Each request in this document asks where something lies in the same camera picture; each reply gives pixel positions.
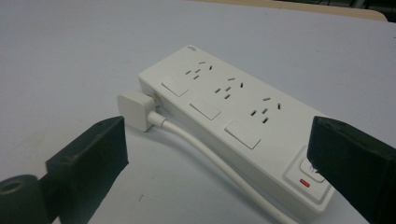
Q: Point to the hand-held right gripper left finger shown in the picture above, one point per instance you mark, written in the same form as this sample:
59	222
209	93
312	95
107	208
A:
88	161

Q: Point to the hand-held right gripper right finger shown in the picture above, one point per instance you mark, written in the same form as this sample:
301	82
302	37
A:
355	161

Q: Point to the white plug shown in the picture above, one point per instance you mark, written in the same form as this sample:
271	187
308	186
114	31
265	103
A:
135	109

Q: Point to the white power strip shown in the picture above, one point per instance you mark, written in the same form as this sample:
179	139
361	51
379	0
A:
230	118

